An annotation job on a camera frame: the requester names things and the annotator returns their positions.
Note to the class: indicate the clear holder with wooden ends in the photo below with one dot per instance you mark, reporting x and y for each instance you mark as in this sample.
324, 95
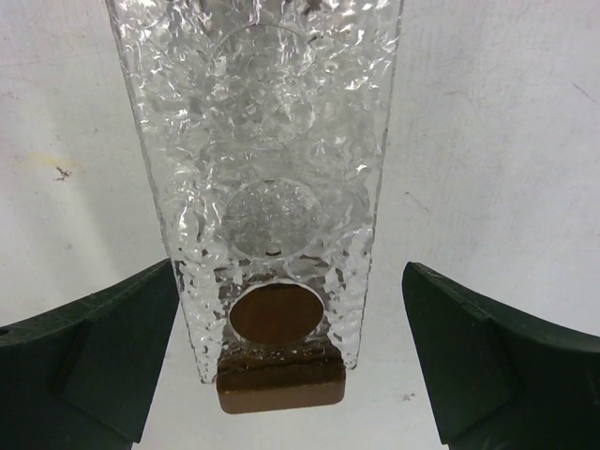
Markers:
263, 128

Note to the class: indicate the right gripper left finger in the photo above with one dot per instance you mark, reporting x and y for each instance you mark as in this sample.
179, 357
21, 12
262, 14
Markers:
83, 375

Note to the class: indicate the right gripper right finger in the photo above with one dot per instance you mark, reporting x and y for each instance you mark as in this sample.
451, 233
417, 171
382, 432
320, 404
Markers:
498, 377

